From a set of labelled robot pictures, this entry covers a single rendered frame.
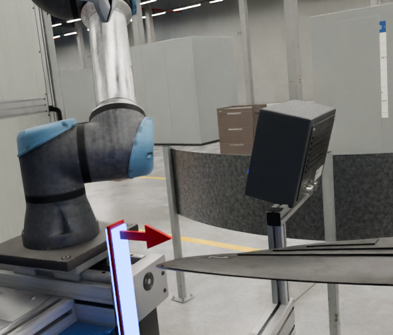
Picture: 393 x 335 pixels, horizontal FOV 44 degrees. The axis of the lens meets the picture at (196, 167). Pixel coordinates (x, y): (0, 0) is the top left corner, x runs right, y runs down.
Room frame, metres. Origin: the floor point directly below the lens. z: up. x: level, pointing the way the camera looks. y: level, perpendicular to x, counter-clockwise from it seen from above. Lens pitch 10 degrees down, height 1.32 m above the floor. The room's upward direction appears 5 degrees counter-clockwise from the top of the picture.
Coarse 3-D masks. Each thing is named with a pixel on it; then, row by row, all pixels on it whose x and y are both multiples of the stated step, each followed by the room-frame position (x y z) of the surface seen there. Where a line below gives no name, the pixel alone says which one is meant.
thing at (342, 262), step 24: (360, 240) 0.38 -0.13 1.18; (384, 240) 0.37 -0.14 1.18; (168, 264) 0.34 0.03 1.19; (192, 264) 0.34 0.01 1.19; (216, 264) 0.34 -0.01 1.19; (240, 264) 0.34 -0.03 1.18; (264, 264) 0.33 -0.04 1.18; (288, 264) 0.33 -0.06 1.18; (312, 264) 0.33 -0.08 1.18; (336, 264) 0.32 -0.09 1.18; (360, 264) 0.32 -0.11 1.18; (384, 264) 0.31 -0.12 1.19
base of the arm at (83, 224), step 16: (80, 192) 0.92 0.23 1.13; (32, 208) 0.89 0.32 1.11; (48, 208) 0.88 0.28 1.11; (64, 208) 0.89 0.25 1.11; (80, 208) 0.91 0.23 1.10; (32, 224) 0.88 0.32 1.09; (48, 224) 0.87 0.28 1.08; (64, 224) 0.88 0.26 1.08; (80, 224) 0.89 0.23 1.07; (96, 224) 0.93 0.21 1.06; (32, 240) 0.88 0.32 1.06; (48, 240) 0.87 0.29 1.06; (64, 240) 0.87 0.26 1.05; (80, 240) 0.88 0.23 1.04
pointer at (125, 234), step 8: (120, 232) 0.45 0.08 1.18; (128, 232) 0.45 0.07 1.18; (136, 232) 0.44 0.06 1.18; (144, 232) 0.44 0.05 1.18; (152, 232) 0.43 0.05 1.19; (160, 232) 0.43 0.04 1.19; (136, 240) 0.44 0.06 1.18; (144, 240) 0.44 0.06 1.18; (152, 240) 0.43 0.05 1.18; (160, 240) 0.43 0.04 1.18; (168, 240) 0.43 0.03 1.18
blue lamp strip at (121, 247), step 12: (120, 228) 0.45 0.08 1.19; (120, 240) 0.45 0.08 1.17; (120, 252) 0.45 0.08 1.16; (120, 264) 0.45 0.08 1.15; (120, 276) 0.45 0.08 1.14; (120, 288) 0.44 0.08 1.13; (132, 288) 0.46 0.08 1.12; (120, 300) 0.45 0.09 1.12; (132, 300) 0.46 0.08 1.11; (132, 312) 0.46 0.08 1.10; (132, 324) 0.45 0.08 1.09
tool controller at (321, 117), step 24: (264, 120) 0.98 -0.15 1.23; (288, 120) 0.96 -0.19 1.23; (312, 120) 0.94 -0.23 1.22; (264, 144) 0.98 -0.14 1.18; (288, 144) 0.96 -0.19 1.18; (312, 144) 0.98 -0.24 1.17; (264, 168) 0.98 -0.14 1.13; (288, 168) 0.96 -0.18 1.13; (312, 168) 1.04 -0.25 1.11; (264, 192) 0.98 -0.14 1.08; (288, 192) 0.96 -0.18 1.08; (312, 192) 0.99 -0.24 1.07
